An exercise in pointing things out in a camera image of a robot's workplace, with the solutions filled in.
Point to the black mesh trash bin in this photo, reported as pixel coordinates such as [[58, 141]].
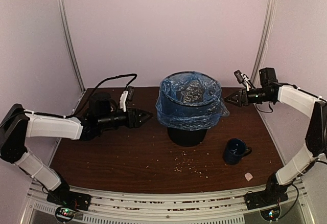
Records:
[[186, 138]]

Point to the dark blue mug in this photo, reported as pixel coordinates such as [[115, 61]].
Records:
[[235, 150]]

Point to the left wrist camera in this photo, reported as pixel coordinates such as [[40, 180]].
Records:
[[126, 97]]

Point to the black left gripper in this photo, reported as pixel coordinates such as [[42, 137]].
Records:
[[134, 122]]

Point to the blue plastic trash bag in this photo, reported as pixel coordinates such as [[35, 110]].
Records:
[[190, 101]]

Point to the left aluminium corner post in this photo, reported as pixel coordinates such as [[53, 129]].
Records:
[[69, 44]]

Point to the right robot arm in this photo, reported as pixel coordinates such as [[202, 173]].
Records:
[[295, 120]]

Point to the small pink paper scrap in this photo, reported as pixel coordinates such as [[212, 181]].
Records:
[[248, 176]]

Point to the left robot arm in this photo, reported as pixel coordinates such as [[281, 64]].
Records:
[[101, 115]]

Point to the aluminium corner post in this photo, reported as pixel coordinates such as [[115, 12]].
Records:
[[267, 26], [69, 44]]

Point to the right aluminium corner post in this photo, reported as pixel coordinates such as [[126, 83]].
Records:
[[267, 26]]

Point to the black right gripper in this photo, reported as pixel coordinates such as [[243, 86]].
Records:
[[242, 97]]

